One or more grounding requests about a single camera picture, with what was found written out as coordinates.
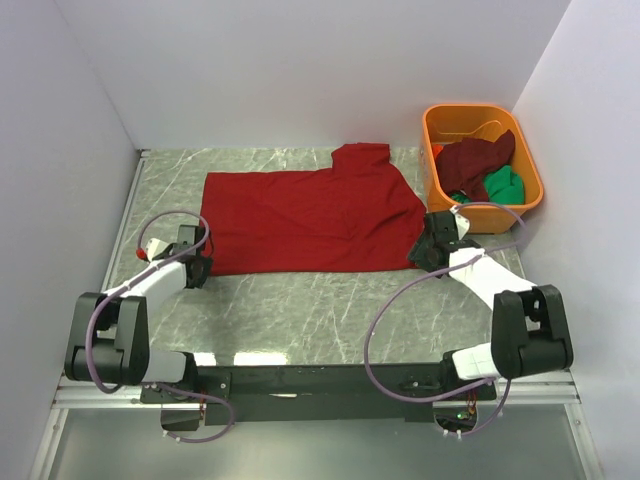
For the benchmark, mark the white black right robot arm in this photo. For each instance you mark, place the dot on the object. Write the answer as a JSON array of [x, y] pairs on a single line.
[[529, 328]]

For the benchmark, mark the bright red t shirt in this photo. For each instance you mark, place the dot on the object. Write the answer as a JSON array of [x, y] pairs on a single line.
[[358, 215]]

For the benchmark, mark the aluminium frame rail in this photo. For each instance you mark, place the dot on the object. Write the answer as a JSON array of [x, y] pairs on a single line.
[[544, 389]]

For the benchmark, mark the orange plastic laundry basket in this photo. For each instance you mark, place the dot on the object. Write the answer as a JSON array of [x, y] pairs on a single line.
[[448, 123]]

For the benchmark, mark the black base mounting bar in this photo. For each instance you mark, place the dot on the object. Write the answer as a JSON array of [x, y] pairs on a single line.
[[311, 392]]

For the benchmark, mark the orange red garment in basket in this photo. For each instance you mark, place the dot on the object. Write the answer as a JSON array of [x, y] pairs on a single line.
[[437, 149]]

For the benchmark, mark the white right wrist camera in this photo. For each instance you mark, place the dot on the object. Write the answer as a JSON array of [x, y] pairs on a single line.
[[461, 222]]

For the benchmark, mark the dark maroon t shirt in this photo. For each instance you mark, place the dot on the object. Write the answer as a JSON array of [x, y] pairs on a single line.
[[462, 166]]

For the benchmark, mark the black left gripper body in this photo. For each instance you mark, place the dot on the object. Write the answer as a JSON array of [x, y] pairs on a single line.
[[207, 262]]

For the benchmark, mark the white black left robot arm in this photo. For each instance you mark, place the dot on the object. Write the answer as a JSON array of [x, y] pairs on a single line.
[[109, 339]]

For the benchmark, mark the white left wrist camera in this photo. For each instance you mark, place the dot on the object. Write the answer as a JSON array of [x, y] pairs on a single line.
[[154, 247]]

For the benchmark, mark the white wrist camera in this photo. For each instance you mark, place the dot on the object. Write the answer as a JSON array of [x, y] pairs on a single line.
[[154, 247], [461, 222]]

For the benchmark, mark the green t shirt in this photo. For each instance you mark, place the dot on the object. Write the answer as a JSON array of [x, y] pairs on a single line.
[[503, 186]]

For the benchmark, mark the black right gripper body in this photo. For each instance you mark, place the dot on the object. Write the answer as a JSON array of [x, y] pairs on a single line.
[[420, 251]]

